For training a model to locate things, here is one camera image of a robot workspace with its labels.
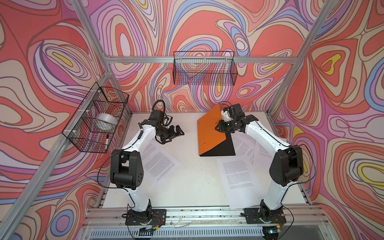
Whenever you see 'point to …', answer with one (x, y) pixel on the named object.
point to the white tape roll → (104, 123)
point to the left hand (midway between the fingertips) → (179, 135)
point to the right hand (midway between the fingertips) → (218, 131)
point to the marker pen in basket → (107, 142)
